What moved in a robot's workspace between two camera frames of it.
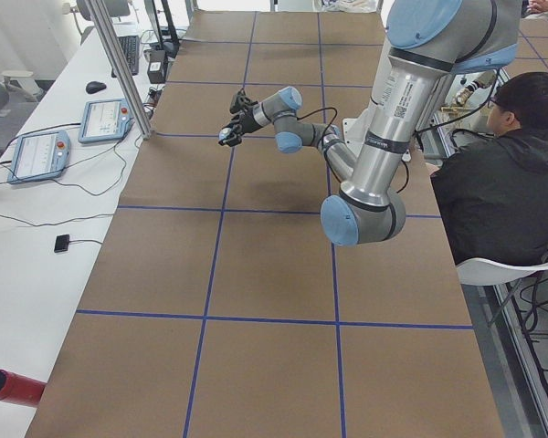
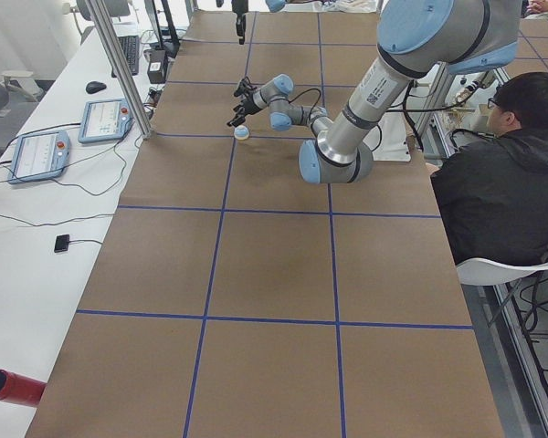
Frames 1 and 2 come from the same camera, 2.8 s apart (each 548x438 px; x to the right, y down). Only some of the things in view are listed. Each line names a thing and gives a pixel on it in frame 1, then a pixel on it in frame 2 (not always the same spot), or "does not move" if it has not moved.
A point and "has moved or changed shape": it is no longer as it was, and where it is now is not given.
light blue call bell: x=224 y=133 has moved or changed shape
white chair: x=482 y=271 does not move
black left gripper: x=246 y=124 → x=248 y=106
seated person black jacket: x=505 y=194 does not move
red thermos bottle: x=6 y=385 does not move
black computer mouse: x=94 y=87 does not move
